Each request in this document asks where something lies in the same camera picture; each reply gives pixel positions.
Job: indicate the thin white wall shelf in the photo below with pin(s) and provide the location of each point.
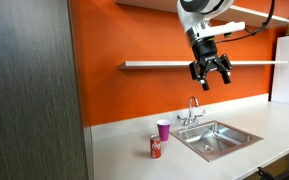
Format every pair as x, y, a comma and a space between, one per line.
157, 64

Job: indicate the stainless steel sink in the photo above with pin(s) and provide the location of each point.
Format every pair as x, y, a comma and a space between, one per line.
217, 141

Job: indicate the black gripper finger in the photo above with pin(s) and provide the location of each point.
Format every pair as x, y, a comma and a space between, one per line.
225, 78
204, 84

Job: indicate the thick white wall shelf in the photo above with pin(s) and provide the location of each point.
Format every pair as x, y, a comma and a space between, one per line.
250, 16

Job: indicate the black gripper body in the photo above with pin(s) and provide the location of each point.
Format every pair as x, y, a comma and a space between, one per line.
206, 55

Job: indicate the dark wood cabinet panel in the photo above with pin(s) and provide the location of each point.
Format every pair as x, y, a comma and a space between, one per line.
30, 93

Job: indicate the black chair frame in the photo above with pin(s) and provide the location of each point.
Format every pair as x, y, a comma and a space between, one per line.
267, 174

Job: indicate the purple plastic cup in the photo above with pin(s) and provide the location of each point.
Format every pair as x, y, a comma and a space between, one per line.
164, 130

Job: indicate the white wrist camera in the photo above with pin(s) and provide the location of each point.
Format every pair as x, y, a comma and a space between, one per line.
222, 29

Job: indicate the red cola can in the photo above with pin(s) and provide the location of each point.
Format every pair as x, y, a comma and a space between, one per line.
155, 147

